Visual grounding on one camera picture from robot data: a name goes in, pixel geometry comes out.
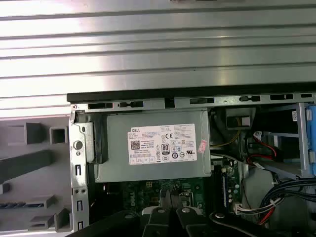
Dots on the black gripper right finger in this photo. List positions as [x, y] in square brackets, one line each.
[192, 224]

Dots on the grey power supply with label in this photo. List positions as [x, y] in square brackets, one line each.
[160, 172]

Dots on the grey metal drive cage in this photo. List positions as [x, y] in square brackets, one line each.
[301, 138]

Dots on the grey parts rack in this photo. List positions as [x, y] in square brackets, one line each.
[24, 163]

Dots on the black PC case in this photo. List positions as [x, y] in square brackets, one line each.
[79, 158]

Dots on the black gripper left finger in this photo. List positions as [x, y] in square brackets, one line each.
[158, 222]

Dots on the blue plastic drive carrier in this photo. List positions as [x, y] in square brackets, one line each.
[311, 138]

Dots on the green motherboard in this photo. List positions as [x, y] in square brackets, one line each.
[148, 190]

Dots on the RAM stick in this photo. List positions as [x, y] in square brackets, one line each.
[225, 192]

